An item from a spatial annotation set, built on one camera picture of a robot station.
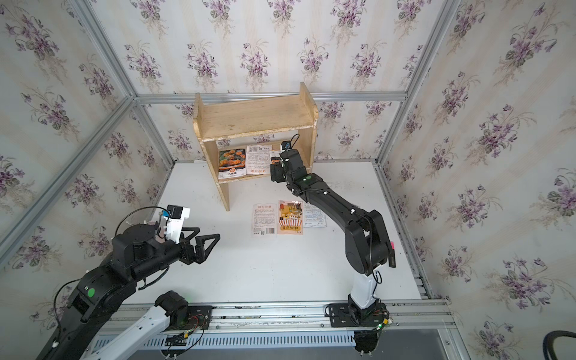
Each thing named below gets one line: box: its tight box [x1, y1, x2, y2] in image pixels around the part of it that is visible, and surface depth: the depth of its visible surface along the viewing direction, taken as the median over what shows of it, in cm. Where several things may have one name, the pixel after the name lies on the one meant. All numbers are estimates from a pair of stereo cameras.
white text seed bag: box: [303, 201, 327, 228], surface depth 100 cm
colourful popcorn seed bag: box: [277, 200, 303, 235], surface depth 100 cm
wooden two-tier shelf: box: [192, 81, 319, 212], surface depth 78 cm
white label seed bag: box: [245, 144, 273, 175], surface depth 93 cm
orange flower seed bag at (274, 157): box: [269, 150, 282, 165], surface depth 93 cm
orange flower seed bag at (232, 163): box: [218, 148, 247, 180], surface depth 92 cm
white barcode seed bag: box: [250, 203, 277, 238], surface depth 99 cm
